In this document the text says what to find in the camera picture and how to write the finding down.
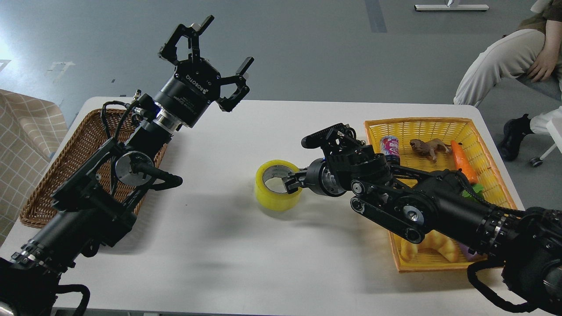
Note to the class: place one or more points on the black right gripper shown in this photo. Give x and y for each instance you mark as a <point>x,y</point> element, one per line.
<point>317,177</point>

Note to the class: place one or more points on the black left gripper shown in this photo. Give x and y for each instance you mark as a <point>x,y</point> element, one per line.
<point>191,90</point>

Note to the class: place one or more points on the yellow tape roll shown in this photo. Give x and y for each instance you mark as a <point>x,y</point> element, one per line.
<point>269,189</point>

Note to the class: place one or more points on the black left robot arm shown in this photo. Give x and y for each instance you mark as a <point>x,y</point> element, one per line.
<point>96,204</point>

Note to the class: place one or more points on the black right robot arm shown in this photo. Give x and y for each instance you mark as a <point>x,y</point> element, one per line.
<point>524,248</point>

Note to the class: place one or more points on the soda can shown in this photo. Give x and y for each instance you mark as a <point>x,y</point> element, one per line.
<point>389,146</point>

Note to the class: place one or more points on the brown toy animal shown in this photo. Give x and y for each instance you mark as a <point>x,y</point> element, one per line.
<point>429,149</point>

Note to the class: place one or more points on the brown wicker basket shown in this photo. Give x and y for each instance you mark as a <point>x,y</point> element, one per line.
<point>88,137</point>

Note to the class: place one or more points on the toy croissant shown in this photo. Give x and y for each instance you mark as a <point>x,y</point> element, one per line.
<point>434,243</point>

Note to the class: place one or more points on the yellow plastic basket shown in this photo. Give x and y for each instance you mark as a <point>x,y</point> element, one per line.
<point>463,131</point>

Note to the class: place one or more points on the toy carrot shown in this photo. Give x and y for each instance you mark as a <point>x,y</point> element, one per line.
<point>463,165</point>

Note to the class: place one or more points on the beige checkered cloth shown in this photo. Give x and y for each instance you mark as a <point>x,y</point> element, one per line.
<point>31,130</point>

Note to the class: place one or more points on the purple sponge block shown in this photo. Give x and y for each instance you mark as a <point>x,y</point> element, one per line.
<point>471,255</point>

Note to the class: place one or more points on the white floor stand base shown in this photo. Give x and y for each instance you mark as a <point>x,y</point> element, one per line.
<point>451,5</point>

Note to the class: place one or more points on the black shoe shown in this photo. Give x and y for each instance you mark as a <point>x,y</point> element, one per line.
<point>514,131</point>

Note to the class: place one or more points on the seated person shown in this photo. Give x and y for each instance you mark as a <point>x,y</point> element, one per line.
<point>534,50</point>

